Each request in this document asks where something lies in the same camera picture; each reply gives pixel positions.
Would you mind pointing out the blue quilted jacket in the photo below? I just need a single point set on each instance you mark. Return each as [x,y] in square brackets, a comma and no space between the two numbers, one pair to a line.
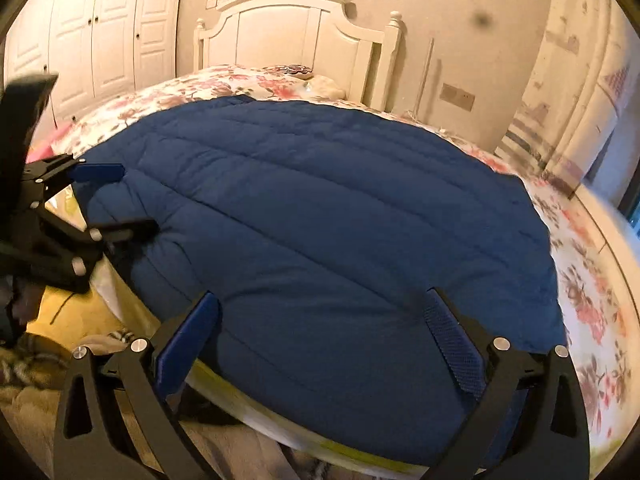
[325,210]

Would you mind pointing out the floral patterned pillow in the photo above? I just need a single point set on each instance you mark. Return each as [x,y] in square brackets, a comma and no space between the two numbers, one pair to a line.
[295,70]

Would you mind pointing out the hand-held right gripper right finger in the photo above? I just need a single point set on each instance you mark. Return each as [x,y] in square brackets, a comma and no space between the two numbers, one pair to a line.
[457,347]

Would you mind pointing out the wall switch plate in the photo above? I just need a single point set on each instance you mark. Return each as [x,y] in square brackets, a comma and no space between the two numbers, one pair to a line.
[457,97]

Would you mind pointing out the cream pillow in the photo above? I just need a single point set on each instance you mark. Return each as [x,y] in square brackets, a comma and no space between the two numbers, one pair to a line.
[325,87]

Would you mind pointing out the printed striped curtain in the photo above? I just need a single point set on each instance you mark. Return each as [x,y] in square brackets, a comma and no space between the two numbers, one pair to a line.
[575,60]

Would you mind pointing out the beige plaid blanket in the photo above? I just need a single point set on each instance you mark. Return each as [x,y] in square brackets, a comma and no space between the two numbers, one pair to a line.
[30,390]

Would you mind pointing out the white wardrobe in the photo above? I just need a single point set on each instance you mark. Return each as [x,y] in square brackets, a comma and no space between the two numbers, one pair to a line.
[115,25]

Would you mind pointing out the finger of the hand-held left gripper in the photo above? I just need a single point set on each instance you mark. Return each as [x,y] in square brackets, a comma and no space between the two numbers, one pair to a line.
[100,172]
[132,230]

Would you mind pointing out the white wooden headboard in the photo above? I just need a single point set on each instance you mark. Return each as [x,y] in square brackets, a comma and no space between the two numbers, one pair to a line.
[280,35]

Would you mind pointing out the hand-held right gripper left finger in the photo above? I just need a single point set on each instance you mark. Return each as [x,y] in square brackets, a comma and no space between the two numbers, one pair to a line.
[192,332]

